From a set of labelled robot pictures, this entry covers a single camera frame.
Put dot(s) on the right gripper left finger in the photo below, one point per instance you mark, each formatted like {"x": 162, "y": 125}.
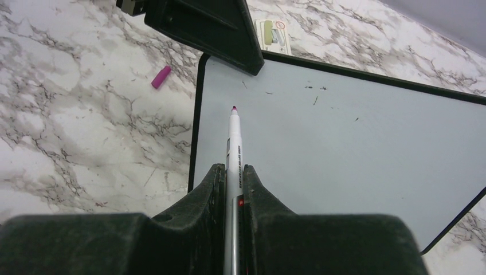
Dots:
{"x": 186, "y": 238}

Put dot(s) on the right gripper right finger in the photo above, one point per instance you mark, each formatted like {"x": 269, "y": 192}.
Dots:
{"x": 279, "y": 241}

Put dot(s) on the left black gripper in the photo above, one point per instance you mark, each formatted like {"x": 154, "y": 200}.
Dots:
{"x": 223, "y": 29}

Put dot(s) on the magenta capped whiteboard marker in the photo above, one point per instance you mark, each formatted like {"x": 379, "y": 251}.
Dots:
{"x": 234, "y": 199}

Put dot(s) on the magenta marker cap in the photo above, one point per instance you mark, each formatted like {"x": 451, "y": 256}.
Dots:
{"x": 160, "y": 77}

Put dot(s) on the black-framed whiteboard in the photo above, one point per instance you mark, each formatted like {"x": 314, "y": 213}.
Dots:
{"x": 326, "y": 139}

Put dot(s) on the small green white box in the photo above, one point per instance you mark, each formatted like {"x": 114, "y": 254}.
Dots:
{"x": 272, "y": 36}

